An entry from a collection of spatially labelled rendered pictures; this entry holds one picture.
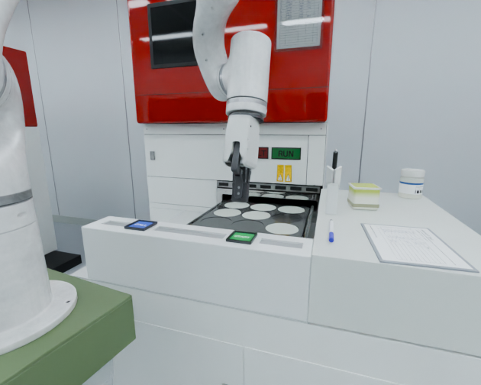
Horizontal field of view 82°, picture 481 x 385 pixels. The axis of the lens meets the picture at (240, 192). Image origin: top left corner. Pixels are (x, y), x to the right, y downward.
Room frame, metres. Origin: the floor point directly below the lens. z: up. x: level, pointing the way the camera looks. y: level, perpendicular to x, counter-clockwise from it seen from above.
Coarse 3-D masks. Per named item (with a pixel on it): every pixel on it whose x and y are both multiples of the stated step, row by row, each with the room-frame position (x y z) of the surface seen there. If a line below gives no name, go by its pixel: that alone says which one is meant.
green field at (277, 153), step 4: (276, 148) 1.12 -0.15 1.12; (280, 148) 1.12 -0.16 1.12; (284, 148) 1.12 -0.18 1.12; (288, 148) 1.11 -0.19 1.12; (276, 152) 1.12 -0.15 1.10; (280, 152) 1.12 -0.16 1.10; (284, 152) 1.12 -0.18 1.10; (288, 152) 1.11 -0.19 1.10; (292, 152) 1.11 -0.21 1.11; (296, 152) 1.10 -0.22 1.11; (276, 156) 1.12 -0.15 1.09; (280, 156) 1.12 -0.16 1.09; (284, 156) 1.12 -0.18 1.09; (288, 156) 1.11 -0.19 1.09; (292, 156) 1.11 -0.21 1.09; (296, 156) 1.10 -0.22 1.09
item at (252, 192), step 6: (216, 192) 1.20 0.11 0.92; (222, 192) 1.19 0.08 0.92; (228, 192) 1.18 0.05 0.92; (252, 192) 1.15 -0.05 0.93; (258, 192) 1.14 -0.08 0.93; (264, 192) 1.13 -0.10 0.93; (270, 192) 1.12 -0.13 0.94; (276, 192) 1.11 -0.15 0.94; (282, 192) 1.11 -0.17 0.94; (288, 192) 1.10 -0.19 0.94; (294, 192) 1.10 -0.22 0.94; (300, 192) 1.10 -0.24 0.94; (222, 198) 1.20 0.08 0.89; (282, 198) 1.11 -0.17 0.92; (288, 198) 1.10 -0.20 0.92; (294, 198) 1.09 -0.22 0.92; (300, 198) 1.08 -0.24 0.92; (306, 198) 1.08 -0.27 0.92; (312, 198) 1.07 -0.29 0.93; (318, 198) 1.06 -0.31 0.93; (318, 204) 1.06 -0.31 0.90; (312, 216) 1.07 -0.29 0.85
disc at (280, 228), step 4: (272, 224) 0.83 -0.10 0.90; (276, 224) 0.83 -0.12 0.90; (280, 224) 0.83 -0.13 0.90; (284, 224) 0.83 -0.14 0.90; (288, 224) 0.83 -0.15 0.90; (268, 228) 0.79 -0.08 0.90; (272, 228) 0.79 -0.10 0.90; (276, 228) 0.79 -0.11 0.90; (280, 228) 0.79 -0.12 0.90; (284, 228) 0.79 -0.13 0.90; (288, 228) 0.79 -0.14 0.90; (292, 228) 0.79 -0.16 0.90; (296, 228) 0.79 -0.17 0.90; (272, 232) 0.76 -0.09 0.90; (276, 232) 0.76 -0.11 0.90; (280, 232) 0.76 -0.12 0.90; (284, 232) 0.76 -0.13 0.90; (288, 232) 0.76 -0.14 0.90; (292, 232) 0.76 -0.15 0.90
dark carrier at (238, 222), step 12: (252, 204) 1.07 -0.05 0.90; (276, 204) 1.07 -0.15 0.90; (204, 216) 0.91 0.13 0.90; (216, 216) 0.91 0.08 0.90; (240, 216) 0.91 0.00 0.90; (276, 216) 0.92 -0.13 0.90; (288, 216) 0.92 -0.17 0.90; (300, 216) 0.91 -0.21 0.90; (228, 228) 0.79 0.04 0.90; (240, 228) 0.79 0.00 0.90; (252, 228) 0.79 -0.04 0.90; (264, 228) 0.79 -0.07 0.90; (300, 228) 0.79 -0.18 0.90
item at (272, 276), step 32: (96, 224) 0.66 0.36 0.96; (160, 224) 0.66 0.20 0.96; (96, 256) 0.63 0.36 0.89; (128, 256) 0.60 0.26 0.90; (160, 256) 0.58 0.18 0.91; (192, 256) 0.55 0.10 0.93; (224, 256) 0.53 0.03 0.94; (256, 256) 0.51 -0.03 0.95; (288, 256) 0.49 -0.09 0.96; (160, 288) 0.58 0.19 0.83; (192, 288) 0.55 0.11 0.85; (224, 288) 0.53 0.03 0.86; (256, 288) 0.51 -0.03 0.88; (288, 288) 0.49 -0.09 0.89
